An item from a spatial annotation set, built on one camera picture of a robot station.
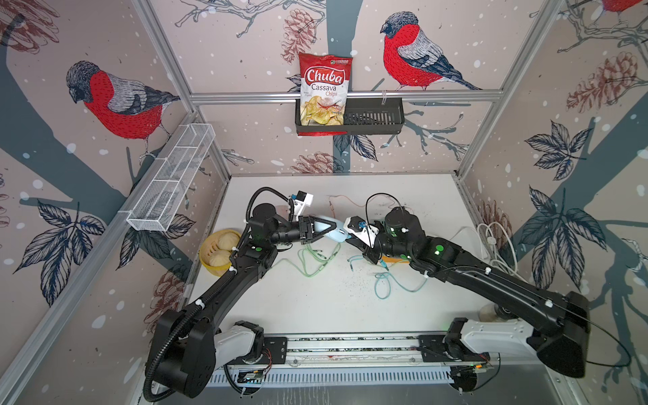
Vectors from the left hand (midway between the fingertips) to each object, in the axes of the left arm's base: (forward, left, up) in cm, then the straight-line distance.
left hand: (336, 227), depth 67 cm
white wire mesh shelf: (+9, +53, 0) cm, 54 cm away
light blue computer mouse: (-1, -1, -2) cm, 2 cm away
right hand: (+1, -4, -5) cm, 6 cm away
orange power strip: (-9, -14, 0) cm, 16 cm away
